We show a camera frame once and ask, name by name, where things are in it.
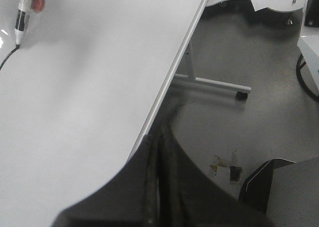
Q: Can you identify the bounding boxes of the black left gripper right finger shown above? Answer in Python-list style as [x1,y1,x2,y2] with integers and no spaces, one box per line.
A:
[158,123,273,227]

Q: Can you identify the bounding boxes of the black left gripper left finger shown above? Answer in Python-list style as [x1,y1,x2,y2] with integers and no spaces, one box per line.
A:
[53,135,159,227]

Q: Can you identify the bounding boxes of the white black whiteboard marker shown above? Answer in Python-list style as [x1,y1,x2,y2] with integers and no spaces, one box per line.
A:
[14,0,45,48]

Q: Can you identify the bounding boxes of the tape scraps on floor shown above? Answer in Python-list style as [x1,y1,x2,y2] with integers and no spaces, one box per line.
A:
[209,149,243,184]

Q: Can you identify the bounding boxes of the grey black box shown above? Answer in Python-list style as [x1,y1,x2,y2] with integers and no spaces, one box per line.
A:
[239,157,319,216]

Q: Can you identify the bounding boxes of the white cabinet edge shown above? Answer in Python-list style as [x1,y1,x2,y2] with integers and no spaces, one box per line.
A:
[298,35,319,89]

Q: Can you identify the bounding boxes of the white whiteboard with aluminium frame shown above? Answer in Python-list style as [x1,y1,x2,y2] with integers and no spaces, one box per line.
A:
[0,0,207,227]

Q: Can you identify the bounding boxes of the black cable loop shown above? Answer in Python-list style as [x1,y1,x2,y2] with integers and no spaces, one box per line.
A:
[296,52,319,100]

